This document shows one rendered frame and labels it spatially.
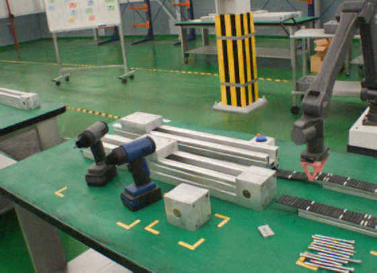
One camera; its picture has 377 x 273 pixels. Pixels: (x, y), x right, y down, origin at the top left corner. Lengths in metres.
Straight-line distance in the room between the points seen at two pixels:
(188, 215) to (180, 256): 0.13
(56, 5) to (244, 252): 6.60
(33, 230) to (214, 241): 1.04
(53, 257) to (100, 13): 5.27
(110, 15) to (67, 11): 0.85
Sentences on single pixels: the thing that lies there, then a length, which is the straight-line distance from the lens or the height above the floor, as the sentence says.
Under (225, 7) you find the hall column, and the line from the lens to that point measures 4.69.
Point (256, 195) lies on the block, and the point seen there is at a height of 0.83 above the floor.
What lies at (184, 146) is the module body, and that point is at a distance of 1.59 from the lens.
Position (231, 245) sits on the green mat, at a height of 0.78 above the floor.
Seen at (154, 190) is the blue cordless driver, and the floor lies 0.83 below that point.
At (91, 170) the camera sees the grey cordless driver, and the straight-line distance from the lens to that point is 1.51.
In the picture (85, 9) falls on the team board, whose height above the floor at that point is 1.28.
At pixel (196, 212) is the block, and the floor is 0.83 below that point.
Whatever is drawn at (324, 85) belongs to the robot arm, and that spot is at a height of 1.12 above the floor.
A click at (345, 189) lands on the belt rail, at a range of 1.35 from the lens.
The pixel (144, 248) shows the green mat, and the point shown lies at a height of 0.78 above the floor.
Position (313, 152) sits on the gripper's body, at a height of 0.91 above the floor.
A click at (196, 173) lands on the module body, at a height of 0.86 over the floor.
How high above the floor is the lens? 1.45
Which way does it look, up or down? 21 degrees down
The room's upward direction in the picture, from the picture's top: 6 degrees counter-clockwise
